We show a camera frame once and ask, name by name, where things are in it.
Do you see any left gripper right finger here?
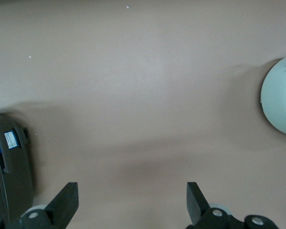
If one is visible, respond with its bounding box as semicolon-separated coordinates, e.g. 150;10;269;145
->
186;181;278;229

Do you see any brown table cover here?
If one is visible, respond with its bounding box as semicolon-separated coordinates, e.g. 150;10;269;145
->
0;0;286;229

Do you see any black rice cooker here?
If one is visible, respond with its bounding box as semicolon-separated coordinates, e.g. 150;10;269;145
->
0;111;37;224

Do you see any pale green steel pot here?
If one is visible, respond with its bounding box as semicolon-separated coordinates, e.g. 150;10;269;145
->
260;44;286;137

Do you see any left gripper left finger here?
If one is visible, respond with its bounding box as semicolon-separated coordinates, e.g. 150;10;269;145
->
20;182;80;229

